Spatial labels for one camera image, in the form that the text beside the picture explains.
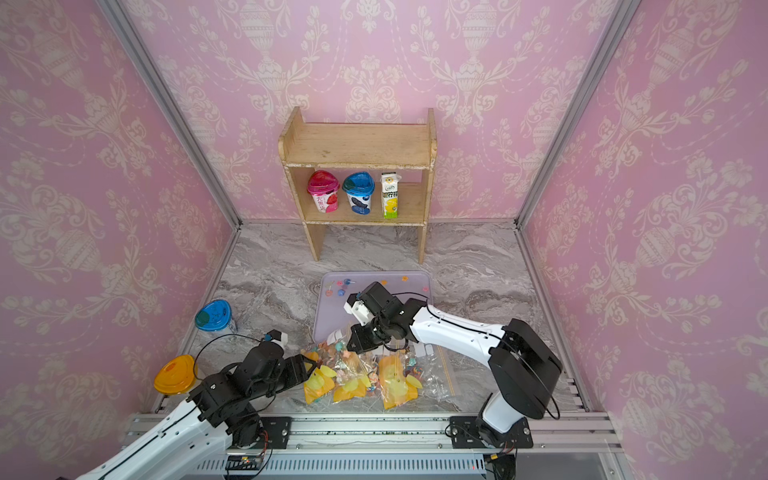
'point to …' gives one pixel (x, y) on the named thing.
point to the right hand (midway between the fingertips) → (349, 348)
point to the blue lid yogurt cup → (359, 188)
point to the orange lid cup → (177, 376)
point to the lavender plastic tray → (336, 287)
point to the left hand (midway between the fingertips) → (312, 371)
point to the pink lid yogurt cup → (324, 187)
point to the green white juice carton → (390, 194)
